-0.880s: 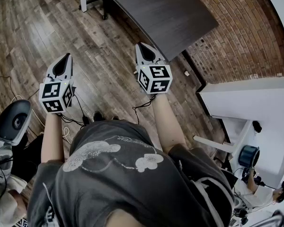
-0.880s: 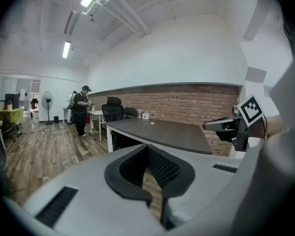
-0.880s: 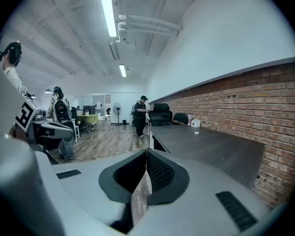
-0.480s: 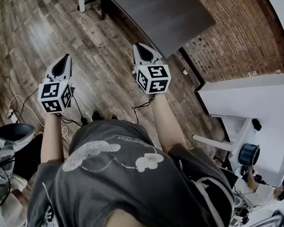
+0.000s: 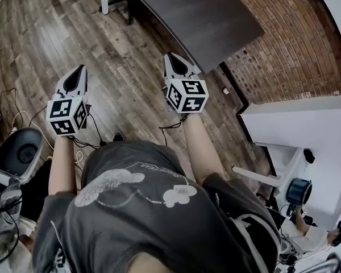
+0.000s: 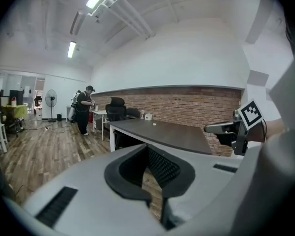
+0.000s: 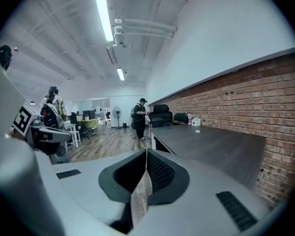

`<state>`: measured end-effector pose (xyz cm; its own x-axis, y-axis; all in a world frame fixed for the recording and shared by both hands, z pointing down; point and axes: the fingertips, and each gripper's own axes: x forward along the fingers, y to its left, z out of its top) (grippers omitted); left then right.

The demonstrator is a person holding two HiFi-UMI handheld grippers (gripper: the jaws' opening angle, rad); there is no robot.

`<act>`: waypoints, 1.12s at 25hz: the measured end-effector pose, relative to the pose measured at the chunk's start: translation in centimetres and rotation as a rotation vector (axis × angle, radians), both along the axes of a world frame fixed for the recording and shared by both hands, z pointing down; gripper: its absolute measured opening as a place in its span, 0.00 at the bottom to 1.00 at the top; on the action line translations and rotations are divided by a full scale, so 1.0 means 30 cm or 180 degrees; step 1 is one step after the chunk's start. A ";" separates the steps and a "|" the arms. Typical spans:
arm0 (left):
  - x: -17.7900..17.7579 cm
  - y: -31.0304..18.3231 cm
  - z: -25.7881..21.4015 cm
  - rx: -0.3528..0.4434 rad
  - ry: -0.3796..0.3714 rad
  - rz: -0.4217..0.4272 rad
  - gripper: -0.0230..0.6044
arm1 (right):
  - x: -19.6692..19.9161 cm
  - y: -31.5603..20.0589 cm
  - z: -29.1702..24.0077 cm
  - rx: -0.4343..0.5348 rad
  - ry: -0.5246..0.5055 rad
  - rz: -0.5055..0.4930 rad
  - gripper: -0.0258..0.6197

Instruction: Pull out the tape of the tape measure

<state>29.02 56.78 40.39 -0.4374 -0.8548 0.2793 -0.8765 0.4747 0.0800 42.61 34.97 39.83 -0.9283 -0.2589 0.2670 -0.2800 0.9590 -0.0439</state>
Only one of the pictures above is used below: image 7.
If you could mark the unlit ceiling tube light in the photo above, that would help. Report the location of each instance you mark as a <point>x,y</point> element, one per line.
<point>111,55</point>

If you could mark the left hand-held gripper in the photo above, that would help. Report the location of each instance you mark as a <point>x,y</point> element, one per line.
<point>22,120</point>

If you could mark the low black office chair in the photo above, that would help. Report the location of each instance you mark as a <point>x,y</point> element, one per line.
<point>180,119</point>

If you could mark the black backpack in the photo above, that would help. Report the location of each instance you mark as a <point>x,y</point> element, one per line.
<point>50,117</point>

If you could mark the green cloth table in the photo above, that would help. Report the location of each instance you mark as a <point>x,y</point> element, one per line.
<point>88,124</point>

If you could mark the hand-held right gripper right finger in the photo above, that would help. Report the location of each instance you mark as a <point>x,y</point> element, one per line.
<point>167,178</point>

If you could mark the white wooden chair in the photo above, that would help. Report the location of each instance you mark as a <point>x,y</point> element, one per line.
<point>72,131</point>

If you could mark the black headrest office chair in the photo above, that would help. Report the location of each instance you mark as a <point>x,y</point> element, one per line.
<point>161,117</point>

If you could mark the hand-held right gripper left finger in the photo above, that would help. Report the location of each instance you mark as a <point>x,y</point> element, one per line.
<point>123,178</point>

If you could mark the black standing fan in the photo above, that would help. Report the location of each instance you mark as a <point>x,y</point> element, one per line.
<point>117,111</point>

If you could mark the white box with red button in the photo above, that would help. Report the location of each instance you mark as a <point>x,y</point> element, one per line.
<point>196,122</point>

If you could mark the white ceiling pipes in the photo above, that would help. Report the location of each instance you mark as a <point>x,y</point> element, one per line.
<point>147,26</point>

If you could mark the lit ceiling tube light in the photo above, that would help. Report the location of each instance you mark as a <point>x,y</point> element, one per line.
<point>104,17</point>
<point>120,74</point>

